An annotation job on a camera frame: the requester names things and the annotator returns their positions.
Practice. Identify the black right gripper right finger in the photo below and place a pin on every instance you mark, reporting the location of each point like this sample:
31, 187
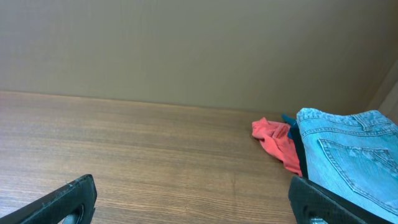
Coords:
311, 203

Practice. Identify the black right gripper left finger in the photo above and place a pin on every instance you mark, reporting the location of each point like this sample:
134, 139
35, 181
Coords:
72, 203

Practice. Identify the light blue denim jeans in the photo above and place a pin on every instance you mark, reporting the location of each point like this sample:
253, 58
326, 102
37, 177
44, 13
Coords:
353, 156

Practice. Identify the black cloth garment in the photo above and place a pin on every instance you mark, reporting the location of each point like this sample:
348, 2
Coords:
300, 150

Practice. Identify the red cloth garment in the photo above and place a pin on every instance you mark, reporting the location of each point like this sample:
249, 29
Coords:
273, 137

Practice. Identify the dark blue cloth garment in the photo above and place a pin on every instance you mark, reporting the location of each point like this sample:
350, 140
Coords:
290, 124

